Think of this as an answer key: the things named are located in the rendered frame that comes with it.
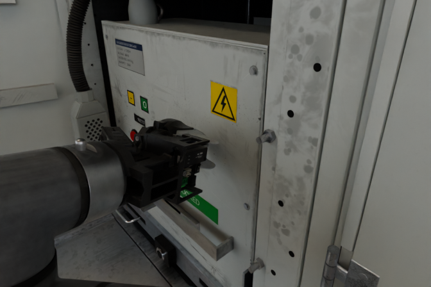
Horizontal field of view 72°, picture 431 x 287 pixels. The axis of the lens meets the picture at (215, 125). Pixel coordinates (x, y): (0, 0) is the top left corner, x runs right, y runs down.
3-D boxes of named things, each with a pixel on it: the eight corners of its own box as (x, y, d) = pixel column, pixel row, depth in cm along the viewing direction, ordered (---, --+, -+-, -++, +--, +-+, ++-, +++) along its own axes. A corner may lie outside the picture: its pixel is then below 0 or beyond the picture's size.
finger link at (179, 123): (192, 148, 45) (151, 160, 38) (183, 145, 46) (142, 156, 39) (196, 118, 44) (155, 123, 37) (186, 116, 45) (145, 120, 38)
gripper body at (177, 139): (204, 193, 39) (135, 229, 29) (156, 172, 43) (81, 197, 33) (213, 136, 38) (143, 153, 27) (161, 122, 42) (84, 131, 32)
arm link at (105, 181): (40, 209, 30) (42, 131, 28) (82, 196, 34) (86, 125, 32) (87, 241, 26) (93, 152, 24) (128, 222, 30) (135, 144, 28)
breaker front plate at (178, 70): (244, 319, 54) (260, 52, 35) (123, 195, 87) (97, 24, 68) (249, 314, 55) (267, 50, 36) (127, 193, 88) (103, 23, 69)
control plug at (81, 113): (87, 175, 71) (73, 106, 64) (80, 166, 75) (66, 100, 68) (118, 163, 76) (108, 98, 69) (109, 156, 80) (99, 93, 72)
